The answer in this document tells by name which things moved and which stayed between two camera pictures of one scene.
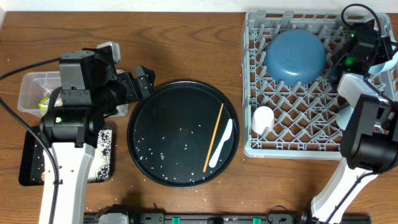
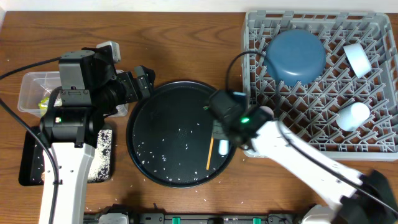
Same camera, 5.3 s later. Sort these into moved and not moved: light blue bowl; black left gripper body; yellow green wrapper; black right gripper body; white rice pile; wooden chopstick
Moved: light blue bowl; black right gripper body
Not moved: wooden chopstick; white rice pile; yellow green wrapper; black left gripper body
